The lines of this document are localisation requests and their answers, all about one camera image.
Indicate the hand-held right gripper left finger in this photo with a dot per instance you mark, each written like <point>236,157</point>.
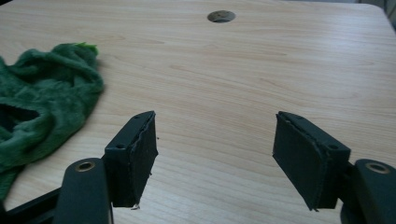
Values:
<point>130,161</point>

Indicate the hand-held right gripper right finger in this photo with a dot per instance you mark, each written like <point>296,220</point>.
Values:
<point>308,161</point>

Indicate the green fluffy cloth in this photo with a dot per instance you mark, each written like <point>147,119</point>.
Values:
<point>43,102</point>

